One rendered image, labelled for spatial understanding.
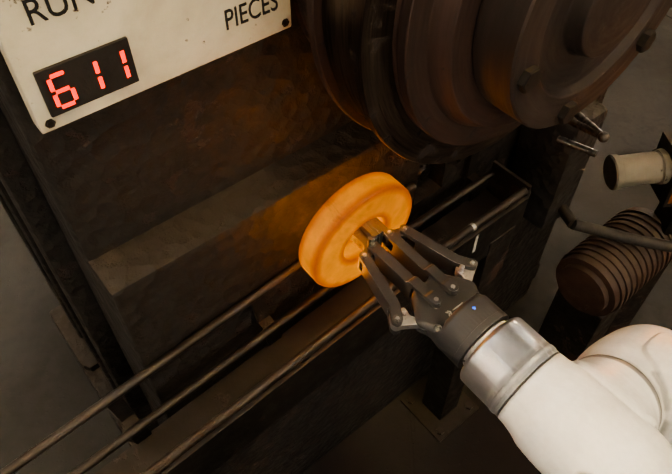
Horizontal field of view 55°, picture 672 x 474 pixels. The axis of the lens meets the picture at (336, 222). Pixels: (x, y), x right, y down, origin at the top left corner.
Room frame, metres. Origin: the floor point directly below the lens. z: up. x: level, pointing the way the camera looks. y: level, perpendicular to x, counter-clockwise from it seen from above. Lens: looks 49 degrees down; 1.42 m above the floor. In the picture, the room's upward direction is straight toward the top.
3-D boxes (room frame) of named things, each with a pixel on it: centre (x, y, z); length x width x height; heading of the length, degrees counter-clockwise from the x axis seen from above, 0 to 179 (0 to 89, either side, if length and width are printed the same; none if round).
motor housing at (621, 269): (0.73, -0.52, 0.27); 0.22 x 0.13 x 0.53; 129
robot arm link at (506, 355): (0.32, -0.17, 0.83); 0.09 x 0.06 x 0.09; 129
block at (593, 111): (0.78, -0.36, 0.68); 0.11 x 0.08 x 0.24; 39
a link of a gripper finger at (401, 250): (0.44, -0.09, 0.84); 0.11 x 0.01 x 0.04; 38
